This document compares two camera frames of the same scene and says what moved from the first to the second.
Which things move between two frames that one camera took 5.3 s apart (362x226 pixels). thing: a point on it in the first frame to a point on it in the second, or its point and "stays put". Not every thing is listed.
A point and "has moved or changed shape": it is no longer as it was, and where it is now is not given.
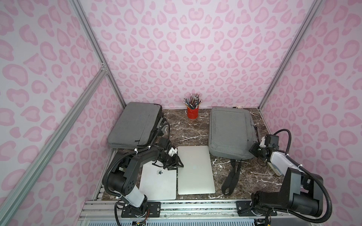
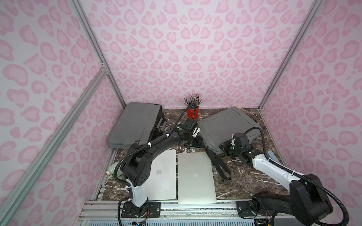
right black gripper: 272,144 to 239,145
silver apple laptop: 157,183 stays put
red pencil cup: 193,113 stays put
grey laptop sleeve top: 134,128 stays put
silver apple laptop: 196,177 has moved or changed shape
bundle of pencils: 193,102 stays put
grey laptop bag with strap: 232,131 has moved or changed shape
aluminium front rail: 181,211 stays put
